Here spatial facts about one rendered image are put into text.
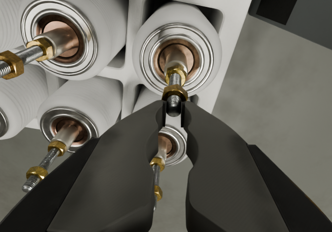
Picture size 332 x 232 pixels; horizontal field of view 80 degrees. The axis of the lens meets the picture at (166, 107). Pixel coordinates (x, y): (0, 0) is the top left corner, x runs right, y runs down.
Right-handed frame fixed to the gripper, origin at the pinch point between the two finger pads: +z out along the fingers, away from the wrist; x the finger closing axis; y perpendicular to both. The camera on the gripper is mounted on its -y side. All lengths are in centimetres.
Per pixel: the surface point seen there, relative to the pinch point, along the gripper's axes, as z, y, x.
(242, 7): 16.8, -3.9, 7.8
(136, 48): 9.9, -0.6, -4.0
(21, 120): 10.8, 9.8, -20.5
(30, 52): 4.5, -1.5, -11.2
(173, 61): 6.8, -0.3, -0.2
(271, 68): 34.8, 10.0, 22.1
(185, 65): 6.8, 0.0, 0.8
